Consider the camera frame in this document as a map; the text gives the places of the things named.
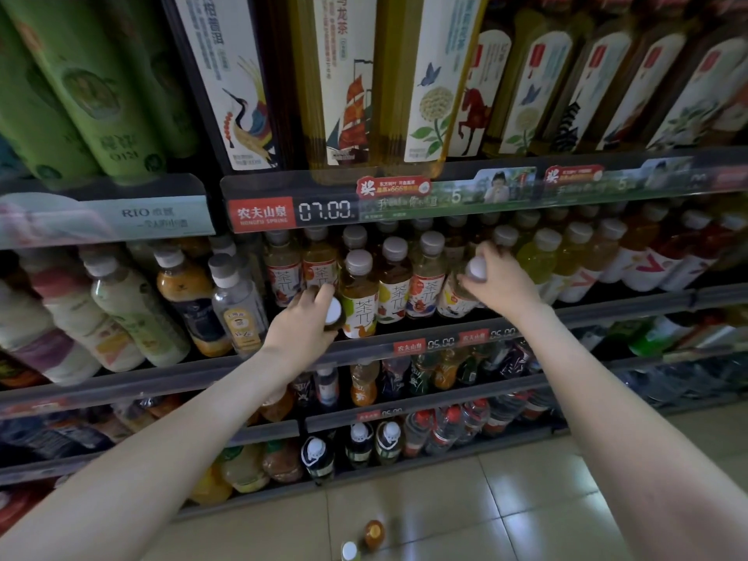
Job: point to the orange bottle yellow cap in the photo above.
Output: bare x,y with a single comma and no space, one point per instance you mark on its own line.
374,534

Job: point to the row of large water jugs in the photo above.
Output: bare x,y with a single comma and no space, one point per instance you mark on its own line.
456,420

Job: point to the person's left forearm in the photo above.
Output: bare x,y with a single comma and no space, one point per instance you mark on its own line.
140,461

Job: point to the person's right hand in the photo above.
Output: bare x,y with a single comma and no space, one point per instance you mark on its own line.
503,286

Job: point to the dark grey store shelving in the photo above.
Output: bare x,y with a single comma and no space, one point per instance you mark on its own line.
281,111

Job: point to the dark price tag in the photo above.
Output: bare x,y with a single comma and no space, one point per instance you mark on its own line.
327,210

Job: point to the person's right forearm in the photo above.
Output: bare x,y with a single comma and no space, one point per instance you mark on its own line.
643,426

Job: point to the pale advert shelf strip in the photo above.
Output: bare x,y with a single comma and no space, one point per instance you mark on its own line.
105,216

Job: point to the picture shelf label strip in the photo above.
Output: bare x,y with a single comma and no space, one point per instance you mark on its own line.
456,190
619,177

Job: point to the person's left hand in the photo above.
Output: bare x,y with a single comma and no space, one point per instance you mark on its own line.
298,333

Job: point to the red price tag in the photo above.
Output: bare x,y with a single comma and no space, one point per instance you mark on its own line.
731,177
409,344
473,336
262,214

